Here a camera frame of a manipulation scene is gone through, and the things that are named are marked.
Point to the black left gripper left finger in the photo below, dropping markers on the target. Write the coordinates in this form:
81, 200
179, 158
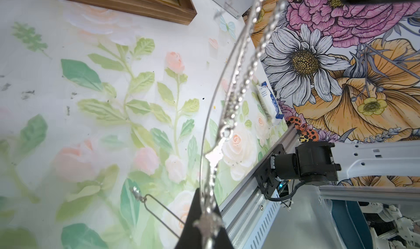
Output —
203, 230

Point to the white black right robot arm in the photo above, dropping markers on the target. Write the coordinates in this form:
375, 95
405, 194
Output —
321, 163

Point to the white blue tube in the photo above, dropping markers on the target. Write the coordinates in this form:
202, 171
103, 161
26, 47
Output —
269, 104

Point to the aluminium front rail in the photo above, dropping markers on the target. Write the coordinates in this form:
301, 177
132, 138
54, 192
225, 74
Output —
246, 214

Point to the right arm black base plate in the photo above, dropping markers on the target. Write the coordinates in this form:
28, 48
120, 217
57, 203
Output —
266, 176

